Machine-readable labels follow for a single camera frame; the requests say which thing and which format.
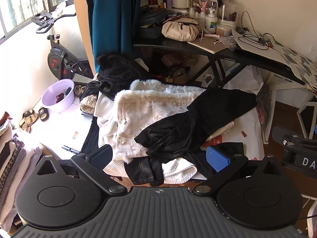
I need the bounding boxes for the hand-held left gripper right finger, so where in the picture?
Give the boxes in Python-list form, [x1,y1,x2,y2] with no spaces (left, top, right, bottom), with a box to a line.
[193,146,285,196]

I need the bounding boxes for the purple plastic basin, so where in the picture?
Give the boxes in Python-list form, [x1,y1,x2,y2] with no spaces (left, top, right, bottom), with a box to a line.
[41,79,75,113]

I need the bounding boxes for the white jar green label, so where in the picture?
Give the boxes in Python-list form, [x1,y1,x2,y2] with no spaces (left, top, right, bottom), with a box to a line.
[205,15,218,34]

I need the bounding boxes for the brown cardboard box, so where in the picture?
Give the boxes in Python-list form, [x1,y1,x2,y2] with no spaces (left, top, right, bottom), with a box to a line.
[161,55,184,67]

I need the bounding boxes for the pink patterned cloth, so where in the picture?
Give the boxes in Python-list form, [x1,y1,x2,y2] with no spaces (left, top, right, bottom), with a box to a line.
[256,86,272,135]

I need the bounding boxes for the white metal frame legs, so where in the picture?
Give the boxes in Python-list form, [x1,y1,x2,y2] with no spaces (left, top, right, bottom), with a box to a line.
[266,79,315,144]

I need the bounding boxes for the teal curtain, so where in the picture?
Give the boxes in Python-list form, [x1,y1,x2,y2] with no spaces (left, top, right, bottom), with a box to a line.
[84,0,144,60]

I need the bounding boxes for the white foam sheet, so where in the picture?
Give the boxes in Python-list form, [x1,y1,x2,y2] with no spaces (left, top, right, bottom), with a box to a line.
[231,27,291,66]

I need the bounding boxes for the brown notebook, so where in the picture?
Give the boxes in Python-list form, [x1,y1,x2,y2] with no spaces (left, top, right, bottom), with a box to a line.
[187,38,228,54]

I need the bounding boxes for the black jeans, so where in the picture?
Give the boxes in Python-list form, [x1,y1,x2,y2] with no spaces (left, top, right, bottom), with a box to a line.
[95,54,149,97]

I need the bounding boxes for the black cable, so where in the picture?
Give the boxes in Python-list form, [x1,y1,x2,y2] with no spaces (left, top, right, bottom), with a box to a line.
[241,11,258,35]
[238,33,273,51]

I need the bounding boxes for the black exercise bike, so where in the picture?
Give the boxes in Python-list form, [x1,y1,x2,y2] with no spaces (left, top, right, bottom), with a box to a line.
[31,11,96,81]

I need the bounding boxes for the clear acrylic cosmetic organizer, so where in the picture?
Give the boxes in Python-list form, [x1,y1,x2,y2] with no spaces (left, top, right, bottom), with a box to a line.
[218,0,239,29]

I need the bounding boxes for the white knit sweater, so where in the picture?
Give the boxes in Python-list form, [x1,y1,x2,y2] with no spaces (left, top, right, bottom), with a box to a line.
[94,90,197,184]

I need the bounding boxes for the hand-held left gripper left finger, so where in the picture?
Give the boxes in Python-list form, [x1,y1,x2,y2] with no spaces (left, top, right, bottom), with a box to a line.
[32,144,127,196]

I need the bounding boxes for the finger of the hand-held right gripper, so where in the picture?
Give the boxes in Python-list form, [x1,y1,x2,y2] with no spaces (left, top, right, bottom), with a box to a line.
[272,125,317,152]

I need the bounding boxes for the black desk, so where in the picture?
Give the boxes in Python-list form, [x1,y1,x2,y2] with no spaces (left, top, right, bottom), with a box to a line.
[133,36,309,90]

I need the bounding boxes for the window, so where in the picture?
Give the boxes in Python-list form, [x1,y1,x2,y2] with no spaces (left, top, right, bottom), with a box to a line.
[0,0,75,42]

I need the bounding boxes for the cotton swab box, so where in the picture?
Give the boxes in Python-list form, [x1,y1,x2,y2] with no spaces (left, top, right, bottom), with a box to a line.
[215,26,232,35]

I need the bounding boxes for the dark grey bag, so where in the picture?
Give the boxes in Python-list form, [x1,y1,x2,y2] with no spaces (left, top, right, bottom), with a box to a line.
[138,9,169,39]

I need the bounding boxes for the black slide sandal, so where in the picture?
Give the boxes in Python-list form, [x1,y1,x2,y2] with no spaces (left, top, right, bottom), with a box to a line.
[38,107,49,122]

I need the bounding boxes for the white fur-trimmed jacket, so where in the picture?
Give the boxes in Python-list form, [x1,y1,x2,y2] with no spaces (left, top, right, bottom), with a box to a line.
[109,79,234,165]

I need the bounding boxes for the stack of folded clothes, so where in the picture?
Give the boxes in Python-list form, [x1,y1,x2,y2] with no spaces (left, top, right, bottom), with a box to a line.
[0,111,44,233]

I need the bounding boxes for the black thin garment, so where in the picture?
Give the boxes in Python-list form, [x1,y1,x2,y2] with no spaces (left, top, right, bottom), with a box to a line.
[80,121,101,155]

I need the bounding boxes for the dark denim garment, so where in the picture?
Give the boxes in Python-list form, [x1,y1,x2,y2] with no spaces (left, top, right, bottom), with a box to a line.
[124,157,165,187]

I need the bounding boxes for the beige pouch bag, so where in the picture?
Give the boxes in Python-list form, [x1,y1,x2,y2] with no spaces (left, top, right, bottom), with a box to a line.
[161,20,200,42]

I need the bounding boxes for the clear plastic bag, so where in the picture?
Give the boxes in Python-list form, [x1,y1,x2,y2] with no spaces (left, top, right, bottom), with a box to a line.
[219,35,239,52]

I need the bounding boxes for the pink cosmetic tube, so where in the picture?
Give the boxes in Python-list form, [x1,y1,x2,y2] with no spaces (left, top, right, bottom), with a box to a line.
[198,0,210,13]

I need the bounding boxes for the beige knit garment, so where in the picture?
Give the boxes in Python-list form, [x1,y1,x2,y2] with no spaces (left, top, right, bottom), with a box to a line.
[80,95,99,116]

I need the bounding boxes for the white plastic bag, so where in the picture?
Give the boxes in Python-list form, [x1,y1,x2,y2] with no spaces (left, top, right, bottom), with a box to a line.
[224,64,264,96]

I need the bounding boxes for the white sheet with red print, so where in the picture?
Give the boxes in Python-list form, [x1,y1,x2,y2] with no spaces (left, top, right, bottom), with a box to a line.
[202,104,265,161]

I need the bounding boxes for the geometric patterned cloth cover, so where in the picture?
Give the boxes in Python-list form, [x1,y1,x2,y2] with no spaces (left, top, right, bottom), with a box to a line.
[270,38,317,91]

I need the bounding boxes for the black fleece pants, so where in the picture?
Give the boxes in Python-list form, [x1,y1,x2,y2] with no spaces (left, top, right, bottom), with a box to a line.
[134,88,257,159]

